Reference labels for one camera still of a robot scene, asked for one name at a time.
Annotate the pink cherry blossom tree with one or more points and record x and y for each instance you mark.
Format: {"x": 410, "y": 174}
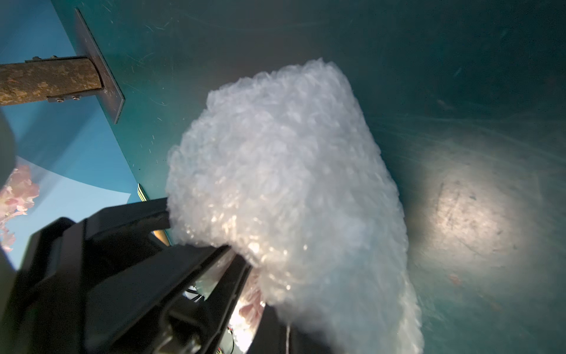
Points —
{"x": 33, "y": 81}

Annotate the clear bubble wrap sheet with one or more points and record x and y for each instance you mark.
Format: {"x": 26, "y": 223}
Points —
{"x": 283, "y": 168}

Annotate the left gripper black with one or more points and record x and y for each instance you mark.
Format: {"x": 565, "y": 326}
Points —
{"x": 106, "y": 285}

